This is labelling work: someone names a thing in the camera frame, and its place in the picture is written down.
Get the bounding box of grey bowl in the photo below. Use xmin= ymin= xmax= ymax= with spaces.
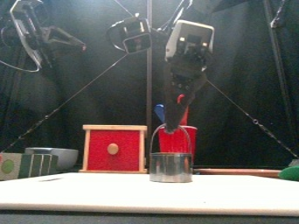
xmin=23 ymin=147 xmax=81 ymax=171

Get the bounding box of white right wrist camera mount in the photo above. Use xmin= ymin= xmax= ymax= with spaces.
xmin=165 ymin=19 xmax=217 ymax=63

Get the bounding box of small metal bucket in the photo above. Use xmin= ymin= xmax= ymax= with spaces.
xmin=149 ymin=122 xmax=194 ymax=184

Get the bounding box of black webcam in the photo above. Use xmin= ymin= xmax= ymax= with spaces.
xmin=106 ymin=17 xmax=155 ymax=55

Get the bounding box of red plastic cup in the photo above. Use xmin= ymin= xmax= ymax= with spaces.
xmin=157 ymin=125 xmax=199 ymax=165

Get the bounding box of wooden board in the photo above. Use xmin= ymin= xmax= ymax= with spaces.
xmin=193 ymin=168 xmax=284 ymax=179

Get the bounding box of black vertical frame pole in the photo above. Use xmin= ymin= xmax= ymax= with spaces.
xmin=145 ymin=0 xmax=155 ymax=138

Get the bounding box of green and white box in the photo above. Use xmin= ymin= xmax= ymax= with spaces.
xmin=0 ymin=152 xmax=61 ymax=181

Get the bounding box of thin cable loop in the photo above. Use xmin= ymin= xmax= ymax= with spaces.
xmin=0 ymin=56 xmax=43 ymax=74

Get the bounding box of red drawer with wooden knob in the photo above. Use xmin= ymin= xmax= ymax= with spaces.
xmin=87 ymin=129 xmax=143 ymax=172

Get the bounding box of red toy utensil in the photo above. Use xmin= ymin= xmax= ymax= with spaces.
xmin=175 ymin=94 xmax=191 ymax=127

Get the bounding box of thin black diagonal brace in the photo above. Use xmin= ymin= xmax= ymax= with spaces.
xmin=207 ymin=80 xmax=299 ymax=160
xmin=0 ymin=53 xmax=130 ymax=154

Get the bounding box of toy carrot with green top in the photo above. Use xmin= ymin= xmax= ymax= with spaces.
xmin=277 ymin=164 xmax=299 ymax=182

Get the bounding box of wooden box frame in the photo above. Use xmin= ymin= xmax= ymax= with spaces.
xmin=79 ymin=124 xmax=150 ymax=175

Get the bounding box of slanted black frame bar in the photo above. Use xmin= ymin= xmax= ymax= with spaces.
xmin=263 ymin=0 xmax=296 ymax=138

